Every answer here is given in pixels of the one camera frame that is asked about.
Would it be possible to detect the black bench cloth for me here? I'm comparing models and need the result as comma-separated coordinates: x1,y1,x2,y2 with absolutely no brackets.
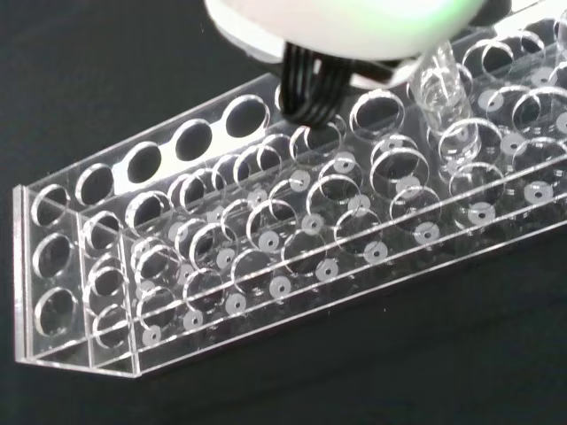
0,0,567,425

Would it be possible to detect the clear acrylic test tube rack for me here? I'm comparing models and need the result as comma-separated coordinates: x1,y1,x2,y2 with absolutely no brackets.
12,0,567,378

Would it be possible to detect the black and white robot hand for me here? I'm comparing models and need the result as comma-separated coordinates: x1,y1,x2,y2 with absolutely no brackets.
203,0,488,130

